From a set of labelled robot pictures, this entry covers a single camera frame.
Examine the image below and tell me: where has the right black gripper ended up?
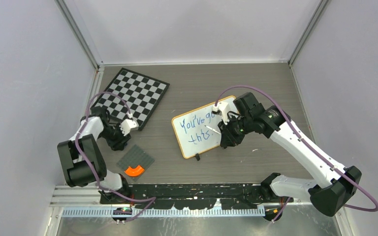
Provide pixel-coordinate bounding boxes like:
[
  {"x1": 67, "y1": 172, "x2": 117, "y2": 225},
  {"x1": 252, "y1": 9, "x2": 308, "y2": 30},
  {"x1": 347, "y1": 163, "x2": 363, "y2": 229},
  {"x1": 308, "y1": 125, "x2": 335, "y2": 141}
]
[{"x1": 218, "y1": 113, "x2": 253, "y2": 146}]

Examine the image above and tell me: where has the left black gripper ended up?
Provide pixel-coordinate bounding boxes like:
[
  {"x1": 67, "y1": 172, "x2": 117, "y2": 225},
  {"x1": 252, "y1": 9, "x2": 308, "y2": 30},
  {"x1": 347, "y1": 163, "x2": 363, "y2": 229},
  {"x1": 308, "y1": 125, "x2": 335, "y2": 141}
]
[{"x1": 98, "y1": 122, "x2": 130, "y2": 151}]

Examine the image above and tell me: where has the blue capped whiteboard marker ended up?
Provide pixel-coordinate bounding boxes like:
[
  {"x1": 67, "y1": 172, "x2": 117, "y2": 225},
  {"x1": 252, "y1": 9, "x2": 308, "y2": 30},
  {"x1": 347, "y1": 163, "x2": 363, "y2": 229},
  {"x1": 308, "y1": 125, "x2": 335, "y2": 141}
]
[{"x1": 205, "y1": 125, "x2": 221, "y2": 135}]

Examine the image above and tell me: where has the black white chessboard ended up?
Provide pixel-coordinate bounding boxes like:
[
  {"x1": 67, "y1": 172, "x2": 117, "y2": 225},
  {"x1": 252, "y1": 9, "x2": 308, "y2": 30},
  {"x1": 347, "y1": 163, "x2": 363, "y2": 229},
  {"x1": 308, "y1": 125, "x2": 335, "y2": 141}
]
[{"x1": 92, "y1": 68, "x2": 170, "y2": 131}]

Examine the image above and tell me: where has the yellow framed whiteboard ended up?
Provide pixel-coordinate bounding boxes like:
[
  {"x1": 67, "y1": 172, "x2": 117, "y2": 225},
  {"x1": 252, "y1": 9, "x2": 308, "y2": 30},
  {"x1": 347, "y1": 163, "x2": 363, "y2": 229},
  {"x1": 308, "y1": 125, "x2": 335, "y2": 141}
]
[{"x1": 171, "y1": 102, "x2": 221, "y2": 159}]

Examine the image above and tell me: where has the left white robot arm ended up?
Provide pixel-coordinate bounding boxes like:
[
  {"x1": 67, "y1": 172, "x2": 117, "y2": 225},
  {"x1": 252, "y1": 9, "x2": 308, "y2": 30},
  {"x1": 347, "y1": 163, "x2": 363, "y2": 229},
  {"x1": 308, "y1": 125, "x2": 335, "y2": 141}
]
[{"x1": 57, "y1": 107, "x2": 138, "y2": 204}]

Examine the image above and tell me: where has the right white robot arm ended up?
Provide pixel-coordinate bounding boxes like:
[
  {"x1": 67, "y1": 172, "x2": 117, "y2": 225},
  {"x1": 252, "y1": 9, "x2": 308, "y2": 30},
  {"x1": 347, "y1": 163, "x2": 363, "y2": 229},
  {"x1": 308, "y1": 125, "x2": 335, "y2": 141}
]
[{"x1": 212, "y1": 92, "x2": 362, "y2": 216}]

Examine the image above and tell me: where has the grey studded baseplate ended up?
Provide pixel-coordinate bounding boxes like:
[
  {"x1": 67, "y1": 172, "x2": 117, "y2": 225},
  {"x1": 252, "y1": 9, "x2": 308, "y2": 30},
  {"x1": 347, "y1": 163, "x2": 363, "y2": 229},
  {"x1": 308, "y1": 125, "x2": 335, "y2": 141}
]
[{"x1": 117, "y1": 145, "x2": 155, "y2": 182}]

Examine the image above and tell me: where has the orange curved block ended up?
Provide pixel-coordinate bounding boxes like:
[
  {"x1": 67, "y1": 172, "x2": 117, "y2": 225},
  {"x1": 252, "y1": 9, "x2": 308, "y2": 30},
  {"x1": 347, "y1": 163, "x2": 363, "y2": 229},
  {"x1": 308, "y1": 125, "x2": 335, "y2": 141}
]
[{"x1": 124, "y1": 165, "x2": 145, "y2": 177}]

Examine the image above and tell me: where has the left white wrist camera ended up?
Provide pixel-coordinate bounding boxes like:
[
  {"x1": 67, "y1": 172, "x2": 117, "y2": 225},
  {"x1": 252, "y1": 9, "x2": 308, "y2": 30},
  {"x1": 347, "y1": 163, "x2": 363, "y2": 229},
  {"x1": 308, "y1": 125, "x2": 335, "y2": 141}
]
[{"x1": 120, "y1": 118, "x2": 139, "y2": 136}]

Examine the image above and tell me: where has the aluminium frame rail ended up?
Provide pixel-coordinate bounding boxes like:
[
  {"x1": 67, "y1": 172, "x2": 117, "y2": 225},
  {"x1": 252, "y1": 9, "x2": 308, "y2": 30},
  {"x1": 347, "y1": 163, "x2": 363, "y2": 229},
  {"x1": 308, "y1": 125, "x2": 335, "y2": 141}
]
[{"x1": 49, "y1": 66, "x2": 105, "y2": 208}]

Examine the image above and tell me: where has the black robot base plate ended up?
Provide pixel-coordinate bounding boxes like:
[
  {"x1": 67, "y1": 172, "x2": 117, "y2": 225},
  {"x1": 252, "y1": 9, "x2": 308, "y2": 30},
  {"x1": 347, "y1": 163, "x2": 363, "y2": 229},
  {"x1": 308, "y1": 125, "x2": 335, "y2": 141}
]
[{"x1": 99, "y1": 183, "x2": 287, "y2": 210}]

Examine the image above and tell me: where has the white slotted cable duct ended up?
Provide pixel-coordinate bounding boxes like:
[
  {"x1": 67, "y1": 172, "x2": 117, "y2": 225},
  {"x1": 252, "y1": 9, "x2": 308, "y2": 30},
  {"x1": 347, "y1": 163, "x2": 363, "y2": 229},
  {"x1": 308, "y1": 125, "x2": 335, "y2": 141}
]
[{"x1": 62, "y1": 206, "x2": 265, "y2": 218}]

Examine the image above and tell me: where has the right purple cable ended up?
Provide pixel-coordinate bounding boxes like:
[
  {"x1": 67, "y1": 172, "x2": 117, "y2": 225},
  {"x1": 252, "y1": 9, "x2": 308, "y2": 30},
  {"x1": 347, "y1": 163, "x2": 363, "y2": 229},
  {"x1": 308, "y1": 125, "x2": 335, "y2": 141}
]
[{"x1": 214, "y1": 85, "x2": 378, "y2": 223}]

